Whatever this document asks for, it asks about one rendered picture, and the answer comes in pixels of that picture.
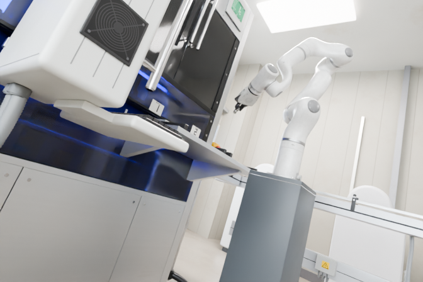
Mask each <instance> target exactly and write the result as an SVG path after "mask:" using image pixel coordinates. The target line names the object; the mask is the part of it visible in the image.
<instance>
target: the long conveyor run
mask: <svg viewBox="0 0 423 282"><path fill-rule="evenodd" d="M239 175H241V180H240V184H239V186H238V185H234V184H230V183H227V182H225V181H222V180H221V179H218V178H214V179H215V180H217V181H220V182H222V183H226V184H230V185H233V186H237V187H240V188H244V189H245V185H246V182H247V177H248V175H245V174H239ZM313 190H314V189H313ZM314 191H315V192H316V194H317V195H316V197H315V203H314V206H313V208H314V209H318V210H322V211H324V212H328V213H332V214H335V215H339V216H342V217H346V218H350V219H353V220H357V221H360V222H364V223H368V224H370V225H374V226H377V227H381V228H385V229H388V230H392V231H395V232H399V233H401V234H405V235H409V236H414V237H417V238H420V239H423V221H420V220H423V216H422V215H417V214H414V213H409V212H406V211H401V210H396V209H393V208H388V207H385V206H380V205H375V204H372V203H367V202H364V201H359V198H355V197H356V194H353V196H354V197H353V198H352V199H351V198H346V197H343V196H338V195H333V194H330V193H325V192H322V191H317V190H314ZM319 195H321V196H319ZM324 196H326V197H324ZM327 197H329V198H327ZM332 198H334V199H332ZM335 199H337V200H335ZM339 200H342V201H339ZM344 201H346V202H344ZM347 202H350V203H347ZM359 205H363V206H359ZM364 206H367V207H370V208H367V207H364ZM372 208H375V209H378V210H375V209H372ZM379 210H383V211H379ZM384 211H386V212H384ZM387 212H390V213H387ZM392 213H395V214H398V215H395V214H392ZM400 215H403V216H406V217H403V216H400ZM407 217H410V218H407ZM412 218H415V219H418V220H415V219H412Z"/></svg>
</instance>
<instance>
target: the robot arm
mask: <svg viewBox="0 0 423 282"><path fill-rule="evenodd" d="M309 56H311V57H325V58H323V59H322V60H321V61H320V62H319V63H318V64H317V66H316V67H315V74H314V75H313V77H312V78H311V80H310V82H309V83H308V84H307V85H306V86H305V88H304V89H303V90H302V91H301V92H300V93H299V94H298V95H297V96H296V97H295V98H294V99H293V100H292V101H291V102H290V103H289V104H288V105H287V107H286V108H285V109H284V111H283V119H284V121H285V123H287V124H288V126H287V127H286V128H285V130H284V132H283V134H282V136H281V140H280V143H279V148H278V153H277V156H276V160H275V163H274V168H273V173H271V172H266V173H268V174H274V175H277V176H283V177H286V178H291V179H296V180H300V181H301V180H302V175H299V172H300V166H301V163H302V158H303V153H304V149H305V144H306V140H307V137H308V135H309V134H310V132H311V131H312V130H313V128H314V126H315V125H316V124H317V122H318V120H319V117H320V112H321V107H320V103H319V102H318V100H319V99H320V98H321V97H322V96H323V94H324V93H325V92H326V90H327V89H328V87H329V86H330V84H331V82H332V78H331V75H332V74H333V73H334V72H335V71H337V70H339V69H340V68H342V67H344V66H345V65H347V64H348V63H350V62H351V61H352V59H353V57H354V52H353V50H352V49H351V48H350V47H348V46H347V45H344V44H340V43H326V42H323V41H321V40H319V39H317V38H308V39H306V40H304V41H303V42H301V43H300V44H298V45H297V46H296V47H294V48H293V49H291V50H290V51H289V52H287V53H285V54H284V55H283V56H281V57H280V58H279V59H278V60H277V66H278V69H279V71H280V73H281V75H282V82H281V83H279V82H278V81H277V80H276V77H277V76H278V75H279V72H278V70H277V68H275V66H274V65H272V64H266V65H265V66H264V67H263V68H262V69H261V70H260V71H259V73H258V74H257V75H256V76H255V78H253V80H252V81H251V82H250V83H249V86H247V87H245V88H244V89H243V90H242V91H241V92H240V93H239V94H238V96H237V97H236V98H234V99H235V101H236V102H237V104H236V105H235V110H237V109H238V108H240V110H239V111H242V110H243V109H244V108H245V107H246V106H253V105H254V104H255V103H256V101H257V100H258V99H259V97H260V95H261V93H262V92H263V91H265V92H267V93H268V94H269V95H270V97H272V98H275V97H277V96H279V95H280V94H281V93H283V92H284V91H285V90H286V89H287V88H288V87H289V85H290V83H291V80H292V69H293V68H294V67H296V66H297V65H298V64H300V63H301V62H303V61H304V60H305V59H307V58H309ZM240 104H241V105H240Z"/></svg>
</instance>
